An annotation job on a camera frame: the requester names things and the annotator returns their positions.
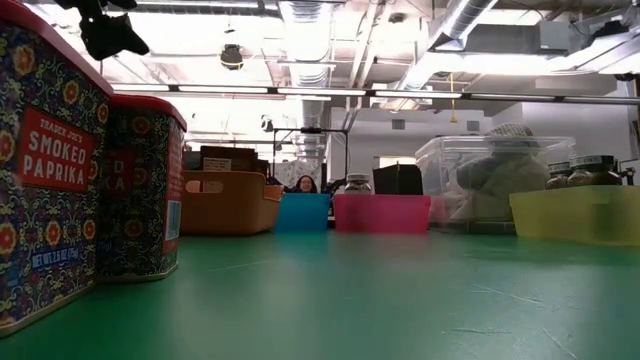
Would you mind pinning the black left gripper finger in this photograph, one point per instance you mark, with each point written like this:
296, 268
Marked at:
112, 37

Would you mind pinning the white-lidded spice jar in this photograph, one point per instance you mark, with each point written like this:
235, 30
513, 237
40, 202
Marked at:
358, 185

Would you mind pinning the orange plastic bin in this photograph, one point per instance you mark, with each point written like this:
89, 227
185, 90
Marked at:
225, 210

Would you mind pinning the overhead light bar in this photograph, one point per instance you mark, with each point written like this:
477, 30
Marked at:
320, 91

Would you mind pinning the person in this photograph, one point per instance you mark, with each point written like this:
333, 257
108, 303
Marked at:
306, 185

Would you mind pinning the blue plastic bin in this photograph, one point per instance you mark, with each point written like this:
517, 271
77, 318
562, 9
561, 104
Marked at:
302, 212

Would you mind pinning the black box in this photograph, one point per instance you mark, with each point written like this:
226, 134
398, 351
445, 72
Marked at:
397, 179

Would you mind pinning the pink plastic bin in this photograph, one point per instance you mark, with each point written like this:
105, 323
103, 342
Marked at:
382, 215

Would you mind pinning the clear plastic storage container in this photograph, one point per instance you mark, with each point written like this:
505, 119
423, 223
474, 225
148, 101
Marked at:
440, 170

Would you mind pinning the green table mat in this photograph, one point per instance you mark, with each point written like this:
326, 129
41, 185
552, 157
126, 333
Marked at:
350, 300

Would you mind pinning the grey crumpled cloth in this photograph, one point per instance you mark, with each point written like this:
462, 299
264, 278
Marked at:
500, 185

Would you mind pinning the yellow-green plastic bin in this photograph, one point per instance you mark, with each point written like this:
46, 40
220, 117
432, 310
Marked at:
575, 215

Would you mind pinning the black overhead camera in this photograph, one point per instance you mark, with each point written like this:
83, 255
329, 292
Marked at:
231, 56

